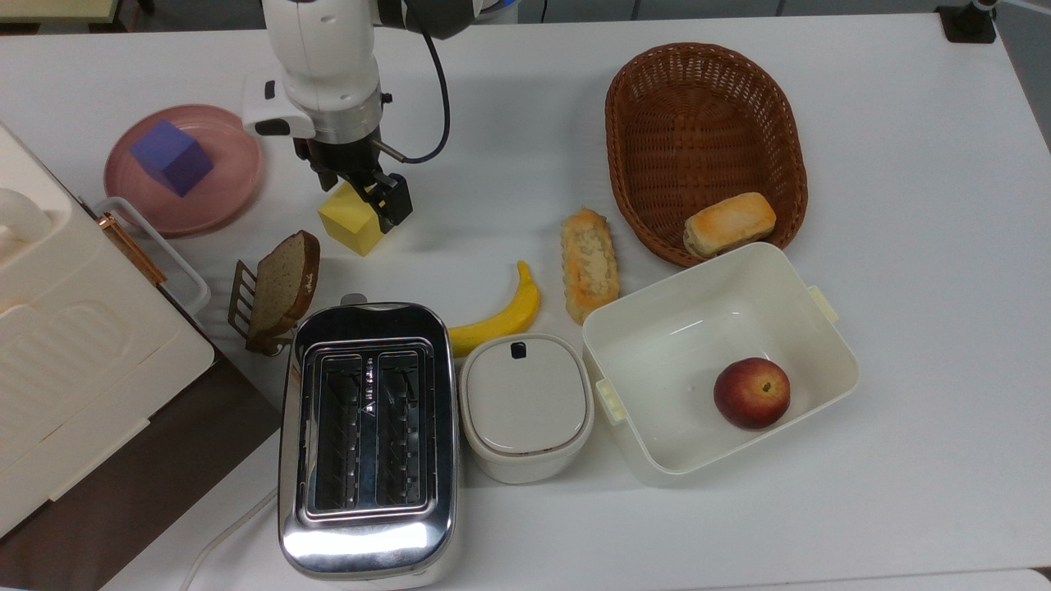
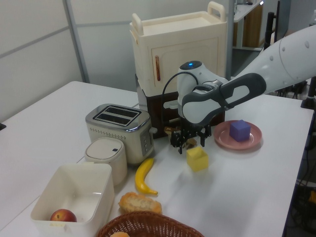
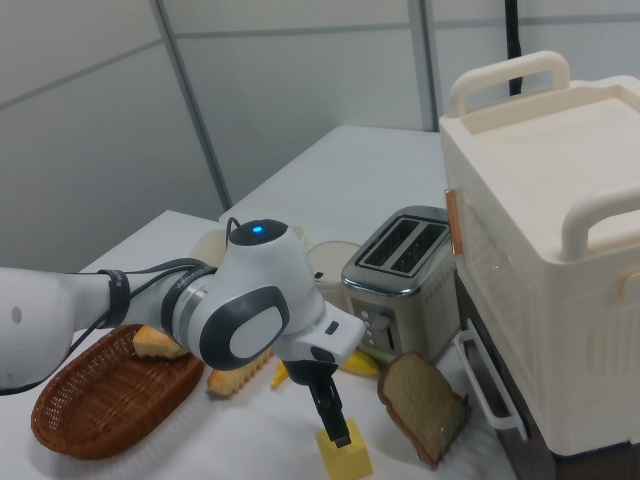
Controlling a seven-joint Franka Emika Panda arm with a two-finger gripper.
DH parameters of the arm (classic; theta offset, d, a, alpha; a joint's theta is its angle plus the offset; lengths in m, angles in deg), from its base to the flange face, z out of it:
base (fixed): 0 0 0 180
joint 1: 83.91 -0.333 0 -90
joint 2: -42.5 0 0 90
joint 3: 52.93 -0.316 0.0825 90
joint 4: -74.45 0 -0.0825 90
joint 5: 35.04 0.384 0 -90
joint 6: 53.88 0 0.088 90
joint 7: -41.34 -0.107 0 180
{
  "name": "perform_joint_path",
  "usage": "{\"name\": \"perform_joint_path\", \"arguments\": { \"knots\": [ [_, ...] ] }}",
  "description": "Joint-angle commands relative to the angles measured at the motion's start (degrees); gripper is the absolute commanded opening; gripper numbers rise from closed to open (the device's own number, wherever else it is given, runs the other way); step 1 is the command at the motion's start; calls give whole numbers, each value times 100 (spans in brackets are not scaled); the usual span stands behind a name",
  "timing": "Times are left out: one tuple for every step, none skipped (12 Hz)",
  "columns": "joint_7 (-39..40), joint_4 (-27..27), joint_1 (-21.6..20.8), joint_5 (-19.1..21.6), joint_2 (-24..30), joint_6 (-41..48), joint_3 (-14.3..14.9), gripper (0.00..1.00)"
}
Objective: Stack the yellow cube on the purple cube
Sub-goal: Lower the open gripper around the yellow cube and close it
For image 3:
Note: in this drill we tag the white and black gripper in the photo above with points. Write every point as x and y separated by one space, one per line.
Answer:
330 340

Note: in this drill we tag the yellow cube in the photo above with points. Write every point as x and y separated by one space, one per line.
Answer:
357 450

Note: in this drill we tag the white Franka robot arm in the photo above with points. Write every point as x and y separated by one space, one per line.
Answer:
250 310

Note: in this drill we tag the yellow banana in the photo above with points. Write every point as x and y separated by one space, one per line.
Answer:
360 365

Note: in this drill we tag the brown bread slice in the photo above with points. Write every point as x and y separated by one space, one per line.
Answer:
415 400

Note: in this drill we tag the long crusty pastry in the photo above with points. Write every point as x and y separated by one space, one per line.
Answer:
230 382

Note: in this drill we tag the silver two-slot toaster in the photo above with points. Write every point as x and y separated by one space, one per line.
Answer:
400 300

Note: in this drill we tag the white lidded container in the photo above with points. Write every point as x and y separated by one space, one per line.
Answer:
330 260

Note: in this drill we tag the golden bread roll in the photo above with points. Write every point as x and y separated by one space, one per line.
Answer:
150 345

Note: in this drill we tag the brown wicker basket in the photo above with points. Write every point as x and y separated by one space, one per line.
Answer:
100 400

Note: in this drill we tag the cream white appliance cabinet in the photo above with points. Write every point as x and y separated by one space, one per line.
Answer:
550 200

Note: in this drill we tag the black vertical pole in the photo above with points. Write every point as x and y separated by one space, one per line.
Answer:
512 40

